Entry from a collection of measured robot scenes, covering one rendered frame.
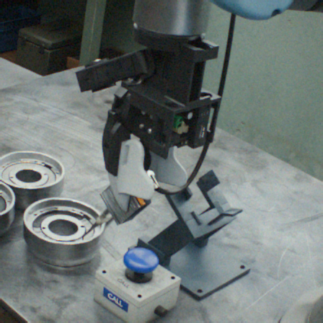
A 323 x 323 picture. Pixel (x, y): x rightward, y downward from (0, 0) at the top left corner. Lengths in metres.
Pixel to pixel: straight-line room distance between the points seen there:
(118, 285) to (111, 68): 0.24
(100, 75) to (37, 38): 2.09
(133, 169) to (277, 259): 0.31
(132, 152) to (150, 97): 0.07
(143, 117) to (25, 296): 0.27
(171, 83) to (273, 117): 1.96
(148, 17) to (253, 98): 2.02
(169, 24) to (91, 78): 0.14
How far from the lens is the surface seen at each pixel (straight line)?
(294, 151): 2.63
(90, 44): 2.45
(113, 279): 0.82
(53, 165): 1.05
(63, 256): 0.88
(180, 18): 0.67
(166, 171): 0.79
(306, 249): 1.02
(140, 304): 0.79
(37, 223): 0.92
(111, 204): 0.82
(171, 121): 0.68
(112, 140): 0.73
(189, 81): 0.68
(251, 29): 2.62
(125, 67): 0.74
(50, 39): 2.82
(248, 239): 1.01
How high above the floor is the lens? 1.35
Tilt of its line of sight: 28 degrees down
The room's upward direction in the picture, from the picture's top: 9 degrees clockwise
